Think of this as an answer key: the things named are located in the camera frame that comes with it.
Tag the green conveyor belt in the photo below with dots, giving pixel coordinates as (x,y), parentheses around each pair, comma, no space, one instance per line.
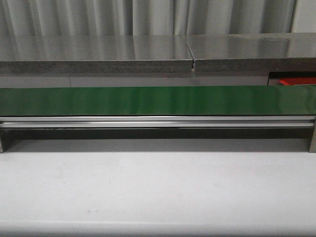
(159,101)

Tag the grey stone counter slab right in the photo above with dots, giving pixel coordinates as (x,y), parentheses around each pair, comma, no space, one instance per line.
(279,52)

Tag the grey stone counter slab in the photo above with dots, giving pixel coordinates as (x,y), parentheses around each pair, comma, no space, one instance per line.
(94,55)
(279,52)

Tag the red plastic tray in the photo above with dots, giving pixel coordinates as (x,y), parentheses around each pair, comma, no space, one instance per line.
(298,81)

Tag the grey stone counter slab left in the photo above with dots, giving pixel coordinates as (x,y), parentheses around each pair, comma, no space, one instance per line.
(94,55)

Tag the left conveyor support leg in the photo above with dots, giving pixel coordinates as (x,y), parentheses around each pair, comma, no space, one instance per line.
(4,140)

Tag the conveyor support leg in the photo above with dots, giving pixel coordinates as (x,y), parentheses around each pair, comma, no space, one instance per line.
(312,148)
(4,140)

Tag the right conveyor support leg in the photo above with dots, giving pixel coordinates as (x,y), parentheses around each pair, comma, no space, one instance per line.
(312,148)

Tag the grey pleated curtain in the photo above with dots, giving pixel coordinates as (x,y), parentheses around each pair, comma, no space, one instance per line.
(144,17)

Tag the aluminium conveyor frame rail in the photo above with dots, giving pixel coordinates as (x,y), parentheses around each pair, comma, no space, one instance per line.
(157,122)

